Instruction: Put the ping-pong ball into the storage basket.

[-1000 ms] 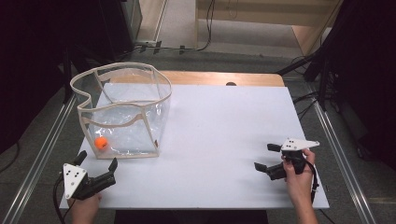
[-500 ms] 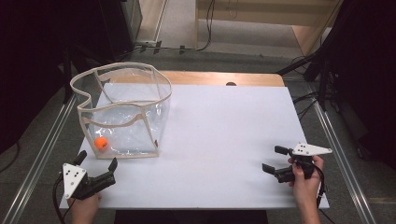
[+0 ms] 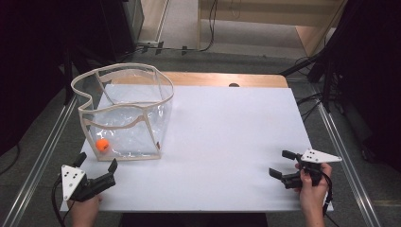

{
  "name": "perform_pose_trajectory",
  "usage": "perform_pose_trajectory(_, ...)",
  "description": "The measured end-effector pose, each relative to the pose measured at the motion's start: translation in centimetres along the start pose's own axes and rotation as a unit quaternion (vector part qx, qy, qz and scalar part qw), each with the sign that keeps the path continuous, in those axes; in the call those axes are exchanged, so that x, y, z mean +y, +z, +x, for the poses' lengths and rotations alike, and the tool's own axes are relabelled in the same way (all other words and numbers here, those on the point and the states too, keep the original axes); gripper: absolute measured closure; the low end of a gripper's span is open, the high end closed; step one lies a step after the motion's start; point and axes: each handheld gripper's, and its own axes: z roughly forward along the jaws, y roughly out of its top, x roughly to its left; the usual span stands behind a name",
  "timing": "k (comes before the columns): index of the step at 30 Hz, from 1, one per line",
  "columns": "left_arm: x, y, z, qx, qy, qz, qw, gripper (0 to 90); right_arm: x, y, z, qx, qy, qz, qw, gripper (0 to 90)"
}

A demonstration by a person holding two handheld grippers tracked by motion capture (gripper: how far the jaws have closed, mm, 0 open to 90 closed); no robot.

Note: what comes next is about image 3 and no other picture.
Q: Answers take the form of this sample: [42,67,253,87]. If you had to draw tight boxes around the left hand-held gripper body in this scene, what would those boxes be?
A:
[61,164,117,203]

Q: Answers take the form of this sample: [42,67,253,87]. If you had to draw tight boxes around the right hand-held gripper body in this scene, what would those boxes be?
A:
[279,148,343,190]

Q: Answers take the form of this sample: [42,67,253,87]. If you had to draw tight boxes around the orange ball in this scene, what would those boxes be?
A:
[96,138,111,152]

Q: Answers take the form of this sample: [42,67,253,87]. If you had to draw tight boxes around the clear plastic bag beige trim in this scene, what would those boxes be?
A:
[70,62,175,163]

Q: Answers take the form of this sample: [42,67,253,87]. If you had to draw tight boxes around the person's left hand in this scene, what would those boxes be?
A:
[67,193,104,221]

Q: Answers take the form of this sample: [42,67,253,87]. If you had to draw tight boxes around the person's right hand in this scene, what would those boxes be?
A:
[294,162,333,214]

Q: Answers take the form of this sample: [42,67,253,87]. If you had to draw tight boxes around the white board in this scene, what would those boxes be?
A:
[59,83,335,213]

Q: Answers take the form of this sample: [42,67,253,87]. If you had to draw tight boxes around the black metal stand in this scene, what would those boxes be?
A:
[60,42,78,107]

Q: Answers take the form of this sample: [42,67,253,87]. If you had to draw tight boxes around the black tripod stand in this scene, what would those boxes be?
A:
[279,50,337,113]

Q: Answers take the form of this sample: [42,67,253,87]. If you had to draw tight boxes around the person's dark clothing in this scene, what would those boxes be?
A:
[117,212,270,227]

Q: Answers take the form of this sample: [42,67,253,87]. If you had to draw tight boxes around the black curtain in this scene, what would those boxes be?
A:
[321,0,401,173]
[0,0,105,157]

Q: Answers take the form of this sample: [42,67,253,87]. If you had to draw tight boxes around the wooden table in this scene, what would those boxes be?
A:
[108,71,289,89]

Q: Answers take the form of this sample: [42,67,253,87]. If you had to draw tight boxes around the light wooden shelf unit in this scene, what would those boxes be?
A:
[197,0,348,59]

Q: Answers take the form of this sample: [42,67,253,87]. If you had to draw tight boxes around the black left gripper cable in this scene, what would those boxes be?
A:
[51,177,78,227]

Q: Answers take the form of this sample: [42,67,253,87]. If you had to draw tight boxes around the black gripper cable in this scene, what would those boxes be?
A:
[51,177,78,227]
[321,171,341,227]

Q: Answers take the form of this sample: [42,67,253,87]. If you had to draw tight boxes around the metal floor rail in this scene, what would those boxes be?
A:
[1,94,78,227]
[314,100,383,227]

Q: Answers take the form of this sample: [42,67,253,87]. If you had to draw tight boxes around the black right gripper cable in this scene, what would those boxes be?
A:
[321,171,341,227]

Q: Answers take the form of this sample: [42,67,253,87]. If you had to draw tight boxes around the black floor cables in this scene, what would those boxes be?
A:
[295,90,324,123]

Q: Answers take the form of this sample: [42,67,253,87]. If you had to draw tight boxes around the thin black floor cable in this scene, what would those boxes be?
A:
[0,143,22,177]

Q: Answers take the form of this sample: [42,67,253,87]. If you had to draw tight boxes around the black hanging cable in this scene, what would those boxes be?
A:
[181,0,219,54]

